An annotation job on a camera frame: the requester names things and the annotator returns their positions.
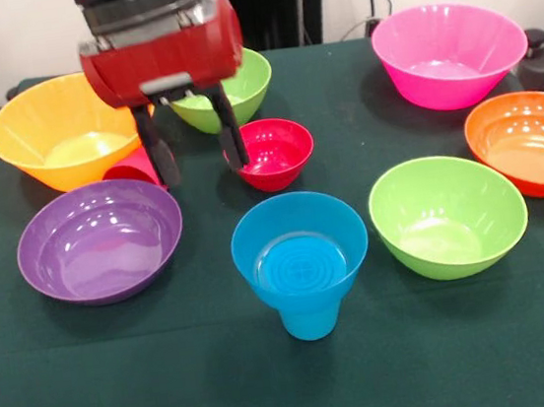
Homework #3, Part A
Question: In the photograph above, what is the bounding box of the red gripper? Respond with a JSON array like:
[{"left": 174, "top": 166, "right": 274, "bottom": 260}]
[{"left": 73, "top": 0, "right": 262, "bottom": 197}]

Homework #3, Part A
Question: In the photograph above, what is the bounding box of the red cup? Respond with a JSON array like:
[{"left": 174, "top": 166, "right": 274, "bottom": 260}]
[{"left": 99, "top": 143, "right": 170, "bottom": 199}]

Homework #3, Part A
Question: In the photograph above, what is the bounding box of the red bowl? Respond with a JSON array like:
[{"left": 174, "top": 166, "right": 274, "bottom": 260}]
[{"left": 220, "top": 112, "right": 320, "bottom": 199}]

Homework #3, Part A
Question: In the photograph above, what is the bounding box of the purple bowl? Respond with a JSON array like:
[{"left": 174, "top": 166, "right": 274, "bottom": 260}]
[{"left": 9, "top": 170, "right": 193, "bottom": 315}]

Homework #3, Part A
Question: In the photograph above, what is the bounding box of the blue bowl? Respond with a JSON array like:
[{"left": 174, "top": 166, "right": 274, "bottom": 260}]
[{"left": 224, "top": 182, "right": 377, "bottom": 320}]

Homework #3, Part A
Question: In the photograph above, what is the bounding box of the blue cup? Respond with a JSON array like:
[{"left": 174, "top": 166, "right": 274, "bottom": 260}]
[{"left": 277, "top": 298, "right": 347, "bottom": 346}]

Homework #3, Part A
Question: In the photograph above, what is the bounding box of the pink bowl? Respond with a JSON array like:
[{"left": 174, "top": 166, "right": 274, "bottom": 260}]
[{"left": 367, "top": 0, "right": 536, "bottom": 120}]

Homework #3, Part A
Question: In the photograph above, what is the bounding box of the green bowl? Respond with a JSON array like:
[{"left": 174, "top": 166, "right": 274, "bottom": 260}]
[
  {"left": 363, "top": 145, "right": 536, "bottom": 290},
  {"left": 163, "top": 44, "right": 280, "bottom": 141}
]

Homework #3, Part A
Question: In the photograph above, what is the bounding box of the yellow bowl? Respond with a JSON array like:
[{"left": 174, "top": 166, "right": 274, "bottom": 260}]
[{"left": 0, "top": 62, "right": 166, "bottom": 201}]

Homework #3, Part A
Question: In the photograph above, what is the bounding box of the dark green tablecloth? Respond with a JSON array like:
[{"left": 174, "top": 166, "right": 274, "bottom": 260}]
[{"left": 0, "top": 14, "right": 544, "bottom": 407}]

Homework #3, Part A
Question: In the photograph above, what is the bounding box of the orange bowl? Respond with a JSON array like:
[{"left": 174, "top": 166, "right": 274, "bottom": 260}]
[{"left": 460, "top": 88, "right": 544, "bottom": 209}]

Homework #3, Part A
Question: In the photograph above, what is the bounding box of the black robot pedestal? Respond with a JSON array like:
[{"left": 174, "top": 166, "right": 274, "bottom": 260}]
[{"left": 200, "top": 0, "right": 339, "bottom": 58}]

